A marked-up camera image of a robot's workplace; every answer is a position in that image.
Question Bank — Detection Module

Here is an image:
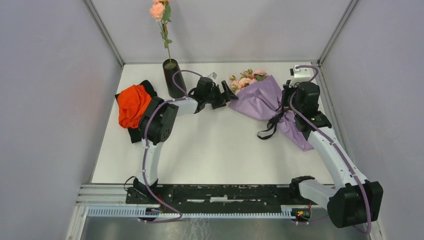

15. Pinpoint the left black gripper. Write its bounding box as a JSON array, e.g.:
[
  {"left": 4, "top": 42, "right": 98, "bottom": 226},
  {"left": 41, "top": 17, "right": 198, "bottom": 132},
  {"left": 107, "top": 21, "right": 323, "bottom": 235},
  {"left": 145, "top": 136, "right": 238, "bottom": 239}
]
[{"left": 204, "top": 81, "right": 238, "bottom": 110}]

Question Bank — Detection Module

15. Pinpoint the purple paper flower bouquet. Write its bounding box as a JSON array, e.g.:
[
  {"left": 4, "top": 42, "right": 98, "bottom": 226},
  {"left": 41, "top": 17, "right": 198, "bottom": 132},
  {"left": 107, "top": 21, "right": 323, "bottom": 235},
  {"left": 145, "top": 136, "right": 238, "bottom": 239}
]
[{"left": 229, "top": 69, "right": 314, "bottom": 152}]

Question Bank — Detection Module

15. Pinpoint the black ribbon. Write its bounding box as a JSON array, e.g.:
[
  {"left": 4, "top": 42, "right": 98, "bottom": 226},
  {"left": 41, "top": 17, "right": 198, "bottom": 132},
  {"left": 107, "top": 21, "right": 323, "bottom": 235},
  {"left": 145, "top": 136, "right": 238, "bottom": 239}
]
[{"left": 256, "top": 90, "right": 291, "bottom": 140}]

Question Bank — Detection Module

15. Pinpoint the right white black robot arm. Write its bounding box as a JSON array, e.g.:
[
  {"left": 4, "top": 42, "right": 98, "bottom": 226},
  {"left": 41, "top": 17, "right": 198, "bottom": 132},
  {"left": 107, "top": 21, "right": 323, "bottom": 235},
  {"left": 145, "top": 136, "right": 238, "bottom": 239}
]
[{"left": 282, "top": 80, "right": 384, "bottom": 230}]

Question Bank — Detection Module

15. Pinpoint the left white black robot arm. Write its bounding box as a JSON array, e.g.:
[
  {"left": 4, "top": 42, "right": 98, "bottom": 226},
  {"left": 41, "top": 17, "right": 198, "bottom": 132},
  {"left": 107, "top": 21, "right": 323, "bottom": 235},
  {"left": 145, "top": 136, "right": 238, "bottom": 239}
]
[{"left": 133, "top": 76, "right": 239, "bottom": 204}]

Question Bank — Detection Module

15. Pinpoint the black cylindrical vase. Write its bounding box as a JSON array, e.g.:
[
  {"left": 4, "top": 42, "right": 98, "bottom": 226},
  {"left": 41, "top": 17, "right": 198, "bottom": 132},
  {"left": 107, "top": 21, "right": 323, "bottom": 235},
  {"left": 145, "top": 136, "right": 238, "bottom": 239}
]
[{"left": 162, "top": 59, "right": 187, "bottom": 99}]

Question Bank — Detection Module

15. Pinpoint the pink rose stem in vase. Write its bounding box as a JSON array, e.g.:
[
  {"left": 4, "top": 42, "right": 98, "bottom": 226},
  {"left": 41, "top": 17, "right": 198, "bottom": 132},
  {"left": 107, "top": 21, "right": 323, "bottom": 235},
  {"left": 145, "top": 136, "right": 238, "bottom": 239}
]
[{"left": 149, "top": 0, "right": 176, "bottom": 69}]

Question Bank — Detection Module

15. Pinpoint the orange cloth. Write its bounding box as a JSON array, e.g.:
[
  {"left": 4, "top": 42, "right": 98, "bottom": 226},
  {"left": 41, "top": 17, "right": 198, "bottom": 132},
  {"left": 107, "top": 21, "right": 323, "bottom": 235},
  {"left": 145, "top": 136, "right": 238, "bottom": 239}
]
[{"left": 117, "top": 84, "right": 152, "bottom": 129}]

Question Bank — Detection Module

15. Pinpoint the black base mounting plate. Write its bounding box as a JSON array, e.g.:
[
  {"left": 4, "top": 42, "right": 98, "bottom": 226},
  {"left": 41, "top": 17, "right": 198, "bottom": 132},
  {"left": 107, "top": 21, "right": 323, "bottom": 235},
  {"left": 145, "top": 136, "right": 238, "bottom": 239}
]
[{"left": 125, "top": 184, "right": 317, "bottom": 214}]

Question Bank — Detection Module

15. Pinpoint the black cloth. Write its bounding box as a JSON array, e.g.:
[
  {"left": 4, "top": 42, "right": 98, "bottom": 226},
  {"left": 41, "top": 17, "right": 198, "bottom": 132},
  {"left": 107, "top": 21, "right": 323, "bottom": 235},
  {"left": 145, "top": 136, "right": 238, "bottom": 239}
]
[{"left": 115, "top": 79, "right": 157, "bottom": 144}]

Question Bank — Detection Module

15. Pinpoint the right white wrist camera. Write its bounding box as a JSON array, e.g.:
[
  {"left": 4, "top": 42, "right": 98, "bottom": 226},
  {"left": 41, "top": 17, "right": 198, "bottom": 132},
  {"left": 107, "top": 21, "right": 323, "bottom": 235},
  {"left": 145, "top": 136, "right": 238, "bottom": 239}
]
[{"left": 289, "top": 65, "right": 315, "bottom": 85}]

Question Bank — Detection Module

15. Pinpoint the white slotted cable duct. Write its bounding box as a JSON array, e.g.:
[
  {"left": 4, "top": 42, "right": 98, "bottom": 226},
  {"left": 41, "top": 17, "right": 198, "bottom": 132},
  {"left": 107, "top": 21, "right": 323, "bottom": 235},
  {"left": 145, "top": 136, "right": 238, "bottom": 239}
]
[{"left": 86, "top": 206, "right": 296, "bottom": 220}]

